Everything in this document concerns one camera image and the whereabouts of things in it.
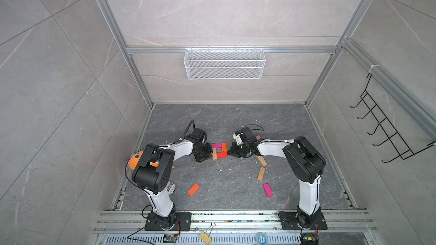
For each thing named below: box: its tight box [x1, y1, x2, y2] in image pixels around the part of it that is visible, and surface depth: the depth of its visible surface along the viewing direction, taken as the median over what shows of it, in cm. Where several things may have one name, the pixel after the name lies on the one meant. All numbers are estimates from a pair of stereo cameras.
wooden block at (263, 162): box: [256, 155, 268, 167], surface depth 94 cm
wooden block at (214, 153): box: [212, 147, 218, 161], surface depth 95 cm
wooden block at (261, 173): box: [257, 166, 266, 181], surface depth 90 cm
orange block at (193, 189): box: [187, 182, 201, 197], surface depth 83 cm
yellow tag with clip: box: [198, 231, 212, 245], surface depth 71 cm
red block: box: [216, 151, 228, 159], surface depth 95 cm
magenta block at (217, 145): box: [211, 142, 223, 149], surface depth 100 cm
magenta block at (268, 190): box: [262, 183, 274, 198], surface depth 84 cm
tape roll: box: [255, 232, 268, 245], surface depth 71 cm
